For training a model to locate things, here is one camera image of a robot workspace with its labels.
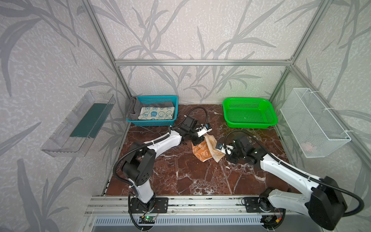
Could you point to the white wire mesh basket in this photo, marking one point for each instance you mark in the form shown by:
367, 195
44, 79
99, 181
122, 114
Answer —
311, 121

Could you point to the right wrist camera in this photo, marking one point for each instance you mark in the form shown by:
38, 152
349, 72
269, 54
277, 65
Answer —
226, 149

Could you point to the blue patterned towel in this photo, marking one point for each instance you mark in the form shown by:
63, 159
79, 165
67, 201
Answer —
156, 113

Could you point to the left green circuit board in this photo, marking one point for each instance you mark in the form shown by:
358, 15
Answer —
147, 219

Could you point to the teal plastic basket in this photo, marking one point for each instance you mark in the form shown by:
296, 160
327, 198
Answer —
153, 99

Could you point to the orange patterned towel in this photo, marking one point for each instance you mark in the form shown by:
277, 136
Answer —
206, 150

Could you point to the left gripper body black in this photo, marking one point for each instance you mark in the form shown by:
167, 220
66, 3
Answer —
196, 139

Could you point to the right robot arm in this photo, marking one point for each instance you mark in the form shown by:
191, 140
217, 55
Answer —
321, 199

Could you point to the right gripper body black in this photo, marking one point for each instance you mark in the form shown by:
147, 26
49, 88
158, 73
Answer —
232, 153

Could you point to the pink object in wire basket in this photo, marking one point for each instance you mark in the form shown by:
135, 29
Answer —
307, 147

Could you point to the grey terry towel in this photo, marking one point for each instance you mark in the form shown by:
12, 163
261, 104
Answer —
135, 107

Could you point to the clear acrylic wall shelf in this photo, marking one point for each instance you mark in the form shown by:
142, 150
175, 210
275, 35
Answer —
76, 134

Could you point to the right circuit board with wires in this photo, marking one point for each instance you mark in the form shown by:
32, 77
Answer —
271, 222

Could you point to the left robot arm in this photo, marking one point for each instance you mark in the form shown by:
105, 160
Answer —
136, 167

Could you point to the green plastic basket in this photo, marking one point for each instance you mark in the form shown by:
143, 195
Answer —
249, 113

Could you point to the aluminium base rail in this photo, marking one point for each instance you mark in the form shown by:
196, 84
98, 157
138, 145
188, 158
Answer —
190, 205

